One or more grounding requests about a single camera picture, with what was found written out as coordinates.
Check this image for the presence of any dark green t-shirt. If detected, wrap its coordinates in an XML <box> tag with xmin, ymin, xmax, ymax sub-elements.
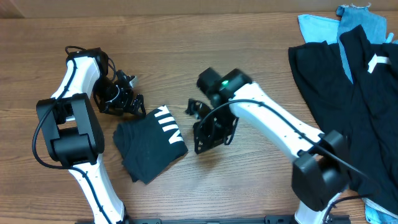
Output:
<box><xmin>113</xmin><ymin>105</ymin><xmax>188</xmax><ymax>184</ymax></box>

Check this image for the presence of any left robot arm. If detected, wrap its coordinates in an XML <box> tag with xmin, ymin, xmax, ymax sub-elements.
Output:
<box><xmin>32</xmin><ymin>46</ymin><xmax>146</xmax><ymax>223</ymax></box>

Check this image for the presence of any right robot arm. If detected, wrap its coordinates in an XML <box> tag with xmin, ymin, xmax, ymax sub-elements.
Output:
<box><xmin>186</xmin><ymin>68</ymin><xmax>351</xmax><ymax>223</ymax></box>

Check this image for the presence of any light blue shirt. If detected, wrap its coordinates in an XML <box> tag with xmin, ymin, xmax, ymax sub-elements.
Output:
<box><xmin>298</xmin><ymin>14</ymin><xmax>340</xmax><ymax>44</ymax></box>

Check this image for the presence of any black t-shirt pile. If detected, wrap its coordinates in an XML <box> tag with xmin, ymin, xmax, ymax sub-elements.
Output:
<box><xmin>288</xmin><ymin>26</ymin><xmax>397</xmax><ymax>214</ymax></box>

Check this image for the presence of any blue denim garment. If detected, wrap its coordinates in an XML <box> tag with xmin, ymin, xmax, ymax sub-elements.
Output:
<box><xmin>336</xmin><ymin>4</ymin><xmax>394</xmax><ymax>83</ymax></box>

